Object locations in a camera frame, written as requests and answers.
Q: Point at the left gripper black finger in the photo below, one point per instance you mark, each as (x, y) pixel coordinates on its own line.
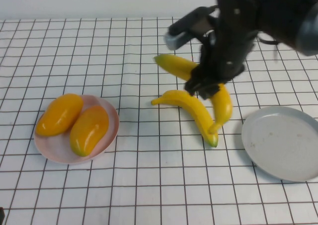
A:
(1, 213)

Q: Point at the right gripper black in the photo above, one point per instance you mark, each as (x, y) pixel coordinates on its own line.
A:
(231, 41)

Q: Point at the yellow toy banana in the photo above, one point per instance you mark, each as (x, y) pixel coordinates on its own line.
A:
(174, 64)
(196, 108)

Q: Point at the yellow orange toy mango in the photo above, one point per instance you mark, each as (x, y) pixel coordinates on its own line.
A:
(59, 115)

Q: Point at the red blushed toy mango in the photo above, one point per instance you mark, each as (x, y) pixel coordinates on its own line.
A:
(89, 130)

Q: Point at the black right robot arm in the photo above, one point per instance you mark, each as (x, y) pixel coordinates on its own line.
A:
(285, 16)

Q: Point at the pink round plate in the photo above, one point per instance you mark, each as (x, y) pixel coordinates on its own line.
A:
(57, 148)

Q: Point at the grey round plate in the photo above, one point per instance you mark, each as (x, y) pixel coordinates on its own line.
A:
(280, 143)

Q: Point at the white black-grid tablecloth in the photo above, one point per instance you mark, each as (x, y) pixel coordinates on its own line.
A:
(99, 48)

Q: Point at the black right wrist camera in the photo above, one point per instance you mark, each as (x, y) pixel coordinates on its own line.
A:
(188, 26)

